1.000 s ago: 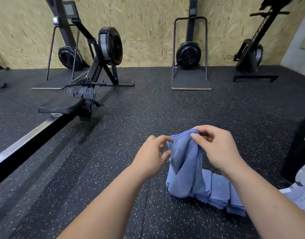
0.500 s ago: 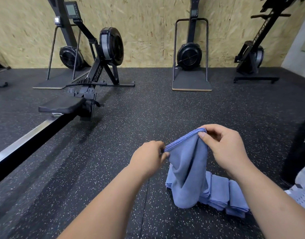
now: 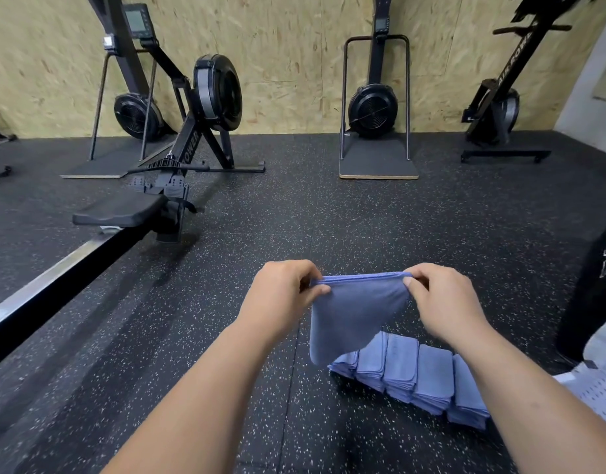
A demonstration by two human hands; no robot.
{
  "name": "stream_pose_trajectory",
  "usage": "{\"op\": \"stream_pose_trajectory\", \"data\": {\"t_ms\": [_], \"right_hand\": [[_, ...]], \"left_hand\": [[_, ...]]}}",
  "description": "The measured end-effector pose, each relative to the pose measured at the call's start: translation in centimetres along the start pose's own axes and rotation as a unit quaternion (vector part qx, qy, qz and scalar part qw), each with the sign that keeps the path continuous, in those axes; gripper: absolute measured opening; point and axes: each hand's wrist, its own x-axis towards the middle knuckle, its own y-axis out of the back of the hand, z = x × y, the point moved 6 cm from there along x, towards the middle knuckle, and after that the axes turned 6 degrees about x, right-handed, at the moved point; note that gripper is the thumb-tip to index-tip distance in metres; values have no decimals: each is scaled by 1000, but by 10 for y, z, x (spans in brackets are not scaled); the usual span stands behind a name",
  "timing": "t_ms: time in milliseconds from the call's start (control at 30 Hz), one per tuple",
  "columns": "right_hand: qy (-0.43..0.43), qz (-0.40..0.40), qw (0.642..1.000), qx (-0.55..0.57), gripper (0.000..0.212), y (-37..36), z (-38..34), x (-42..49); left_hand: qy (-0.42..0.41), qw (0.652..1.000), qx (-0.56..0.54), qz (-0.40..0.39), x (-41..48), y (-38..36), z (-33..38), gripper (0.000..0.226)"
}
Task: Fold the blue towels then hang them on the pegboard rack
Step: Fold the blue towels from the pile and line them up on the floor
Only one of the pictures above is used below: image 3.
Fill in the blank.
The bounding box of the blue towel pile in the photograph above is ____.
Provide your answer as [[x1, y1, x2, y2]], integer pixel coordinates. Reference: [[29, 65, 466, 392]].
[[309, 271, 415, 367]]

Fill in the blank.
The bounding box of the white perforated metal rack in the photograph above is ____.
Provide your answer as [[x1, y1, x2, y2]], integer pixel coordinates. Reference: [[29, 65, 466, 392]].
[[560, 313, 606, 431]]

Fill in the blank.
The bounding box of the black upright exercise machine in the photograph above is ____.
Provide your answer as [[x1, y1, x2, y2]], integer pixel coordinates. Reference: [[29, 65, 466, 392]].
[[460, 0, 595, 164]]

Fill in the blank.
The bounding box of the black rowing machine with rail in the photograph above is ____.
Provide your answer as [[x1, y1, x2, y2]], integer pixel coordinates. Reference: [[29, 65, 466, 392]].
[[0, 3, 267, 371]]

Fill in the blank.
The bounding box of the person's left forearm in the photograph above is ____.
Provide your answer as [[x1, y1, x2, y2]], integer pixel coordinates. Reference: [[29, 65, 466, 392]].
[[103, 321, 285, 474]]

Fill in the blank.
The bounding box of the black printed punching bag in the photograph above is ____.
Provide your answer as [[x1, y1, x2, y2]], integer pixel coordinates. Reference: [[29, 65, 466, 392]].
[[555, 217, 606, 361]]

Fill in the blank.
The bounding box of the person's left hand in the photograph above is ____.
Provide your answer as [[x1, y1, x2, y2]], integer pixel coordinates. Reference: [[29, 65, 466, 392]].
[[234, 259, 332, 344]]

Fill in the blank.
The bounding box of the person's right forearm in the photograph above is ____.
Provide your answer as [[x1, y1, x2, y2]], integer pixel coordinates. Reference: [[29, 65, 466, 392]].
[[456, 325, 606, 474]]

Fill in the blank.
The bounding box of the black ski trainer grey platform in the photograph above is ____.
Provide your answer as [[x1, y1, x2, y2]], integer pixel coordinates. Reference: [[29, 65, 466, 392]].
[[61, 0, 180, 180]]

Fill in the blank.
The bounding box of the black ski trainer wooden-edged platform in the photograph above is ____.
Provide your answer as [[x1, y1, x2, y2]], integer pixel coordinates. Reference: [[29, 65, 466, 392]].
[[339, 0, 420, 180]]

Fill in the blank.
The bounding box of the person's right hand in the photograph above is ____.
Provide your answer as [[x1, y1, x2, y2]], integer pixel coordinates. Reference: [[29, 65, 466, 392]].
[[402, 262, 492, 350]]

